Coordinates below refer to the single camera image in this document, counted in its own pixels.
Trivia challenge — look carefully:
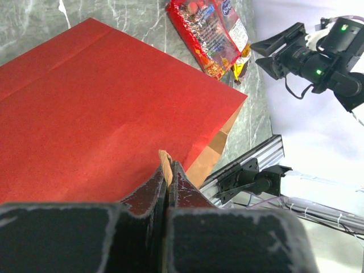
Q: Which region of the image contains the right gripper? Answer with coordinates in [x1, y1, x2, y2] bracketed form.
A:
[250, 22, 316, 84]

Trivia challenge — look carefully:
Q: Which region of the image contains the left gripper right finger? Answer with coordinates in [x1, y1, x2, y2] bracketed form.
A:
[166, 161, 319, 272]

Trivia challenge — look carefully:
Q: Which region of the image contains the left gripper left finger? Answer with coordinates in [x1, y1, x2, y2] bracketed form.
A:
[1, 169, 167, 272]

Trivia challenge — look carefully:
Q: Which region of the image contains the yellow candy packet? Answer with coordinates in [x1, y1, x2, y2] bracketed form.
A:
[231, 43, 251, 85]

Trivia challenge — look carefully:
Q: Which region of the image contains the large red snack bag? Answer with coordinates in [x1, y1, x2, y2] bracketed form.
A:
[166, 0, 249, 80]

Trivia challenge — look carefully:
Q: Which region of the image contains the red paper bag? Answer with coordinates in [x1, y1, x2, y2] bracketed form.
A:
[1, 18, 246, 202]

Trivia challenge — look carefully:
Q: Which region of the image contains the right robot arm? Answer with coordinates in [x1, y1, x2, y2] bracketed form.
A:
[250, 16, 363, 112]

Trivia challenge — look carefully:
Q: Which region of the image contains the aluminium frame rail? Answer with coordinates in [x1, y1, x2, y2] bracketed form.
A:
[200, 135, 291, 206]

